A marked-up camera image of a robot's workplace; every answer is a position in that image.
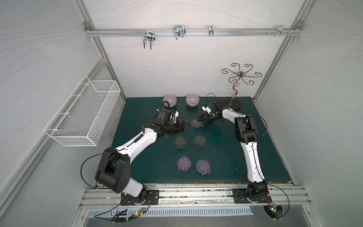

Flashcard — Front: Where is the purple phone stand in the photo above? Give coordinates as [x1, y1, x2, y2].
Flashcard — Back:
[196, 160, 211, 176]
[191, 119, 204, 129]
[177, 157, 192, 172]

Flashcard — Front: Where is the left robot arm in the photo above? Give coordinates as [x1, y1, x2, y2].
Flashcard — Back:
[95, 108, 190, 198]

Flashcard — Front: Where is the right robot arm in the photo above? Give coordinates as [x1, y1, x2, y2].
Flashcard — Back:
[191, 101, 269, 203]

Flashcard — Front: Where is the left dark grey phone stand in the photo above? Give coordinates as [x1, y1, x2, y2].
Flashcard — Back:
[174, 137, 187, 149]

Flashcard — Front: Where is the dark grey phone stand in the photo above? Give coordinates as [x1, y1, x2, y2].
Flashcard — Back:
[174, 137, 187, 149]
[194, 135, 207, 147]

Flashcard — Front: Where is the right dark grey phone stand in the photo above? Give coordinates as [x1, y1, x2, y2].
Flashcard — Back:
[194, 135, 207, 147]

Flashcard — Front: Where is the right lilac ceramic bowl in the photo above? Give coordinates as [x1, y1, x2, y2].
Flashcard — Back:
[185, 94, 200, 107]

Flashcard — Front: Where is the lilac ceramic bowl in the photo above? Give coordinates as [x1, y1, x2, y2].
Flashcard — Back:
[163, 95, 177, 107]
[185, 94, 200, 107]

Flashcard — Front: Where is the brown metal jewelry tree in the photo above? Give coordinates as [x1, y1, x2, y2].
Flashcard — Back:
[221, 62, 263, 111]

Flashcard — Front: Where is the left lilac ceramic bowl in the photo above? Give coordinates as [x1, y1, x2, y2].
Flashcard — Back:
[163, 95, 177, 107]

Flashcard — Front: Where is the metal hook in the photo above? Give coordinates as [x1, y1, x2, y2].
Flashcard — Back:
[143, 31, 156, 50]
[209, 25, 214, 37]
[173, 25, 186, 40]
[267, 25, 292, 37]

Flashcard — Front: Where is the left metal hook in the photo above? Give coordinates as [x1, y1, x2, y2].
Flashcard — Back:
[143, 31, 156, 50]

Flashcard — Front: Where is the white vent strip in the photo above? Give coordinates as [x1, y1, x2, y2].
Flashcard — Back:
[87, 205, 253, 219]

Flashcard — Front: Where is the right metal hook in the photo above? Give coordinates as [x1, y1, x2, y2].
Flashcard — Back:
[267, 25, 292, 37]

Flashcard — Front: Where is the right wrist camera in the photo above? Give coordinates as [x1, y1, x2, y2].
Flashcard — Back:
[202, 105, 212, 114]

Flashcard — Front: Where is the left black cable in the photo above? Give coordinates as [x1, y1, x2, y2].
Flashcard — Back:
[80, 151, 120, 188]

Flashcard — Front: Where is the black cable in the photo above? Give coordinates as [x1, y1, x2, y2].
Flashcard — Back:
[80, 151, 120, 188]
[265, 183, 291, 220]

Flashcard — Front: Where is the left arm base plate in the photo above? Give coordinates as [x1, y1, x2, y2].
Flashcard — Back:
[121, 189, 160, 206]

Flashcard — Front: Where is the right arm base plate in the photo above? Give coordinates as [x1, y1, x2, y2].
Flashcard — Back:
[229, 186, 272, 204]

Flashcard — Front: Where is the white wire basket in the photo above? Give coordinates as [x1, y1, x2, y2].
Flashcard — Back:
[43, 75, 121, 147]

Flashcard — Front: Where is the right black cable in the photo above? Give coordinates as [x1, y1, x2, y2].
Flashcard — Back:
[265, 183, 291, 220]

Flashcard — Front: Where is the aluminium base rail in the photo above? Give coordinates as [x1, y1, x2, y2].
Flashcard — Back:
[79, 183, 312, 208]

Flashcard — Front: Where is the horizontal aluminium rail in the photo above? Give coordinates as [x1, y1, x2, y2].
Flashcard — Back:
[85, 26, 303, 37]

